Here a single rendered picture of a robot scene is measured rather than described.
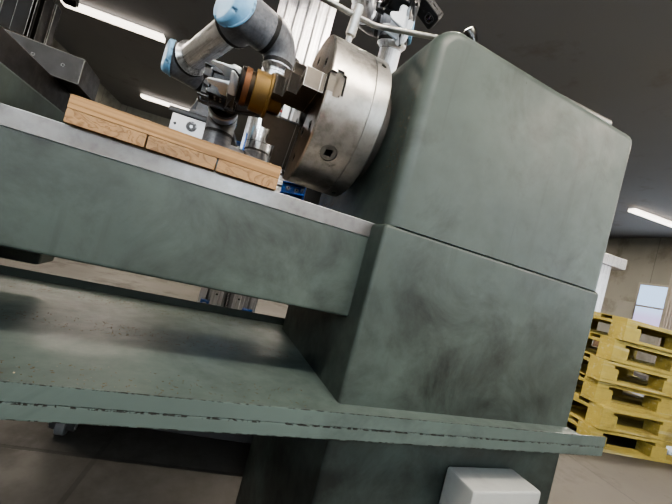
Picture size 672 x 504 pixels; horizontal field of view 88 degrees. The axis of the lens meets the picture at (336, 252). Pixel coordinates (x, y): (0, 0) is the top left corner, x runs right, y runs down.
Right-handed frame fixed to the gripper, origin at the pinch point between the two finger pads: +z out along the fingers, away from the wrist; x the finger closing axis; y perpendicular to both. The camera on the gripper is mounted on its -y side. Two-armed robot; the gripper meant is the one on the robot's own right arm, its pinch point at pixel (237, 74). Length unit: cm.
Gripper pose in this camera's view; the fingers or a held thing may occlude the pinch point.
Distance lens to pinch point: 79.2
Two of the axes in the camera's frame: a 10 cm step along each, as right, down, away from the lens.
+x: 2.5, -9.7, 0.3
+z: 3.3, 0.6, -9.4
